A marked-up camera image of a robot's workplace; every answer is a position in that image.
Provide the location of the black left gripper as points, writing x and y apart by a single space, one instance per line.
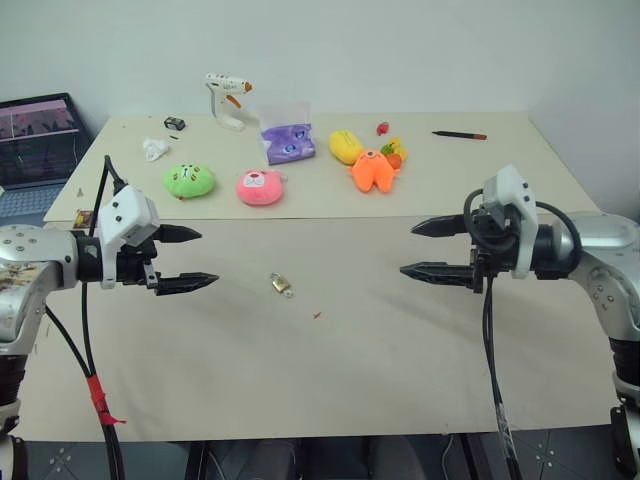
134 265

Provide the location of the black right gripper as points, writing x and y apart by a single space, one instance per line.
495 250

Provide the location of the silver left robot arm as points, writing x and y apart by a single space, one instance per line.
35 260

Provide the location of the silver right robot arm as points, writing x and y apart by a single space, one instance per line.
600 260

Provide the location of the green plush toy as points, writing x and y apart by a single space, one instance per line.
190 181

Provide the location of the small brass padlock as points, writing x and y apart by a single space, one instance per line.
279 283

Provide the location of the orange plush toy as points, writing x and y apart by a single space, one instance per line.
372 172

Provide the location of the pink plush toy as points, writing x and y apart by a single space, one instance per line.
259 187

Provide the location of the small fruit plush bundle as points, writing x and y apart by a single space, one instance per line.
396 151

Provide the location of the crumpled white tissue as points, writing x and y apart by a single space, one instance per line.
155 148

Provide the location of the black pen with red end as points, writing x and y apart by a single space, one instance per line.
457 134

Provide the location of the small red trinket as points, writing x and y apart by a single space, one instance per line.
382 128

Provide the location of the small black clip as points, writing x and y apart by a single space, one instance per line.
174 122

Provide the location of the yellow plush toy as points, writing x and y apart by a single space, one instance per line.
345 146

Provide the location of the white hot glue gun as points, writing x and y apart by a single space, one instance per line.
225 107

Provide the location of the clear bag with purple plush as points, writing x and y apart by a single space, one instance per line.
287 140

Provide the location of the open laptop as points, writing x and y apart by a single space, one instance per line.
35 145

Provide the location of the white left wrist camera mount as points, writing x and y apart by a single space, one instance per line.
125 212

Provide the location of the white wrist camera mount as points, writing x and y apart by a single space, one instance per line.
125 212
522 220

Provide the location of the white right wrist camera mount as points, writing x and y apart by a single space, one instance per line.
522 220

